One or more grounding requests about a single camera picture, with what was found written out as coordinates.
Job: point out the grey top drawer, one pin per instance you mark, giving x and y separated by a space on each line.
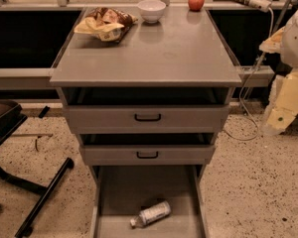
120 119

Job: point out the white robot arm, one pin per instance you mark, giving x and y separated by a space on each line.
289 55

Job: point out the black top drawer handle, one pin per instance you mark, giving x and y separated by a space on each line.
147 118

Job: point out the grey open bottom drawer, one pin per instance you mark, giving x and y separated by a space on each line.
122 192

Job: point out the brown chip bag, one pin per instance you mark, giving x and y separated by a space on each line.
106 24

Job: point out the clear plastic water bottle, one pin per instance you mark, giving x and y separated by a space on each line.
151 214

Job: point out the red apple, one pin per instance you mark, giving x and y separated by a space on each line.
196 5

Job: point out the grey middle drawer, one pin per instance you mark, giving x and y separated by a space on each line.
126 155

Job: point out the grey drawer cabinet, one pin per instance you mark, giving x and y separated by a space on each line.
179 61

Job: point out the black middle drawer handle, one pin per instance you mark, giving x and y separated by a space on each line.
146 156

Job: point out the black drawer handle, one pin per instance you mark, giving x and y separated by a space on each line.
146 156
147 118

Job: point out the white ceramic bowl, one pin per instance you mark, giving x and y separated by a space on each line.
151 10

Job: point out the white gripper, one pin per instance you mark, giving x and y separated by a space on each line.
296 40

